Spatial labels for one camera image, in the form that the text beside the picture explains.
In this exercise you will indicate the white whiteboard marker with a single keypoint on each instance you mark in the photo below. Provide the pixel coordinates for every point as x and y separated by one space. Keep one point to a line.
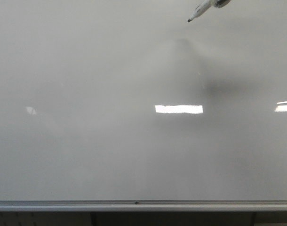
206 5

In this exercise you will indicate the white whiteboard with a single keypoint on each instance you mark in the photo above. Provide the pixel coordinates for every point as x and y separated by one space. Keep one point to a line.
125 100

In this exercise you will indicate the grey aluminium marker tray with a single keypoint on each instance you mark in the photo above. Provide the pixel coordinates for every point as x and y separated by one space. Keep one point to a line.
143 205

